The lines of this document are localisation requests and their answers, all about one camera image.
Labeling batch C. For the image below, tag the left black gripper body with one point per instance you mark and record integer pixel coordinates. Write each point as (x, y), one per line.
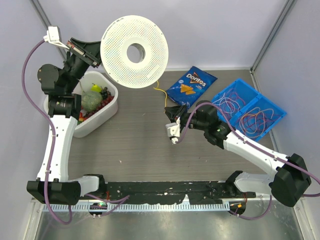
(76, 51)

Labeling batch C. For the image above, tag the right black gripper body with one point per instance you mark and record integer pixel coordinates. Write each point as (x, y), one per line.
(185, 117)

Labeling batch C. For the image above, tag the translucent white spool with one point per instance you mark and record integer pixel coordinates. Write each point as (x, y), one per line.
(134, 52)

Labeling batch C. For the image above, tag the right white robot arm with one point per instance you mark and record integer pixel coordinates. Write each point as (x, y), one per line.
(285, 177)

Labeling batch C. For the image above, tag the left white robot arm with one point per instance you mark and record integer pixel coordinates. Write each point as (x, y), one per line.
(52, 184)

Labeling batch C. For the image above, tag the blue Doritos chip bag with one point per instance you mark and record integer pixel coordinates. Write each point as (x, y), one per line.
(190, 87)

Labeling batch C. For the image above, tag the yellow green toy pear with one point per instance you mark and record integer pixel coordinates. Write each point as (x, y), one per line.
(96, 88)

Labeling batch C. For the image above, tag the white plastic fruit basket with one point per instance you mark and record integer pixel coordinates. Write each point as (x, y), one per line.
(85, 84)

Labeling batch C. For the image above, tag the small peach toy fruit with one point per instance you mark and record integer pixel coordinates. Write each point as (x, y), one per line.
(81, 117)

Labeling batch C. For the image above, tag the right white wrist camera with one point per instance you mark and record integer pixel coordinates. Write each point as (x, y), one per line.
(173, 131)

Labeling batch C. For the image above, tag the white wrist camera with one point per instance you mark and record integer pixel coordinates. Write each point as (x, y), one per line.
(53, 37)
(173, 131)

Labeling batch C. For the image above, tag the aluminium corner post left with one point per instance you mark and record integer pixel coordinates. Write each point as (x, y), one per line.
(65, 53)

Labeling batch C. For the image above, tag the aluminium corner post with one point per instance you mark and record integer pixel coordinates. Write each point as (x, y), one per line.
(285, 11)
(65, 53)

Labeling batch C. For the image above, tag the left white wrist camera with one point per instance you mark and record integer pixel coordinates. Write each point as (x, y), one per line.
(53, 37)

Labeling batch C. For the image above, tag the blue plastic cable bin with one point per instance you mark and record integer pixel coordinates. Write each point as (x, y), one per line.
(250, 112)

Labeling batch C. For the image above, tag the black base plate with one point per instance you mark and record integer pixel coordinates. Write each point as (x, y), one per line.
(171, 192)

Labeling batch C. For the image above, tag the white slotted cable duct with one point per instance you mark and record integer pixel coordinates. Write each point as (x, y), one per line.
(185, 206)

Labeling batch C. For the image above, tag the aluminium corner post right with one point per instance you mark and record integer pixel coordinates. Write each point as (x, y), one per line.
(285, 11)

